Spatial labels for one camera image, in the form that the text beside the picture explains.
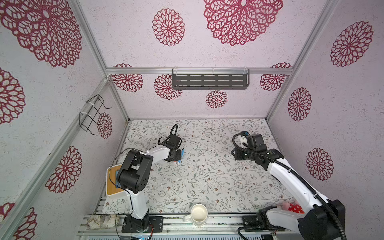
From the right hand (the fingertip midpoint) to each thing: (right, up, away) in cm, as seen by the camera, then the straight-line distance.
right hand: (235, 149), depth 82 cm
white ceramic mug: (-20, -33, -4) cm, 39 cm away
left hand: (-34, -8, +17) cm, 39 cm away
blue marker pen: (-30, -6, +19) cm, 36 cm away
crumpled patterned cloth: (-69, -34, -10) cm, 77 cm away
